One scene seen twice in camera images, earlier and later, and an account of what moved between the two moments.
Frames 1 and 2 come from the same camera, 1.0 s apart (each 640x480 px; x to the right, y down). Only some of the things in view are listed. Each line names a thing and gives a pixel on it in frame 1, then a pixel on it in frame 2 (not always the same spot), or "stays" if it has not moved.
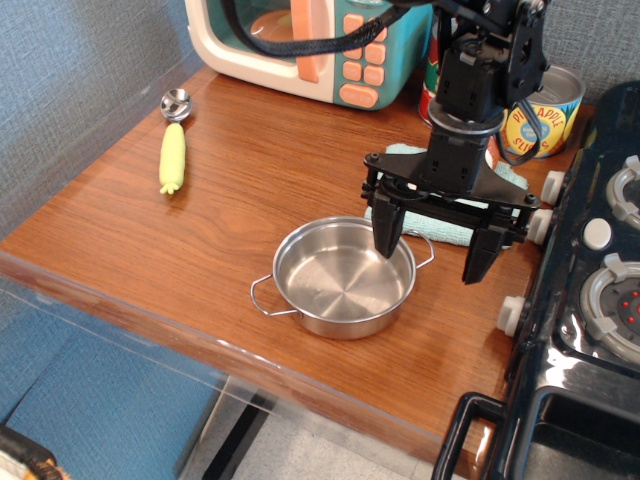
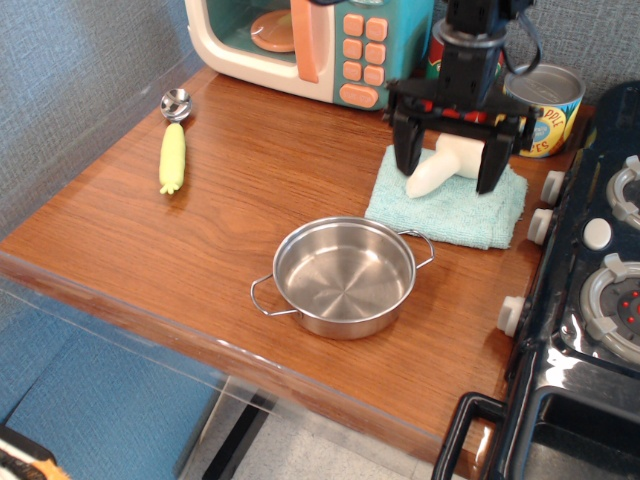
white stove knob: x=510 y=314 stays
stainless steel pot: x=333 y=273 stays
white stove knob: x=552 y=186 stays
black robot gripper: x=452 y=182 → x=464 y=101
